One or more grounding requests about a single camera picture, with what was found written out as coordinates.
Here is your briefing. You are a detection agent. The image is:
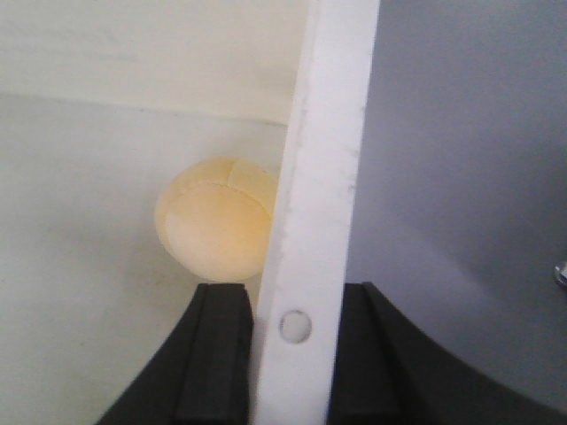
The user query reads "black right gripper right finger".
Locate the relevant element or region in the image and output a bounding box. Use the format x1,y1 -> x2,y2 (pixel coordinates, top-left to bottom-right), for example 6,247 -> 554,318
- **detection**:
330,282 -> 566,424

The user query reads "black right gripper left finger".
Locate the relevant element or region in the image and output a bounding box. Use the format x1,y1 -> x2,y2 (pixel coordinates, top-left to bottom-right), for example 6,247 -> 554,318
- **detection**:
99,283 -> 253,424

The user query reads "yellow smiling plush ball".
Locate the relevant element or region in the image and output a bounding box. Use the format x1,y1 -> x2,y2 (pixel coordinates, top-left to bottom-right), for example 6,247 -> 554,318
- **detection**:
154,157 -> 277,282

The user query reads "white plastic tote crate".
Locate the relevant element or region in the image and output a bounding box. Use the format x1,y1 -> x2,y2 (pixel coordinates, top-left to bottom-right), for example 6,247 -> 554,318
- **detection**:
1,1 -> 379,424

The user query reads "metal caster foot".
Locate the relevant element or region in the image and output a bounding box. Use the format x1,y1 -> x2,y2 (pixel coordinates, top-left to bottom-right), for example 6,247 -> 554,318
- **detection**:
554,260 -> 567,290

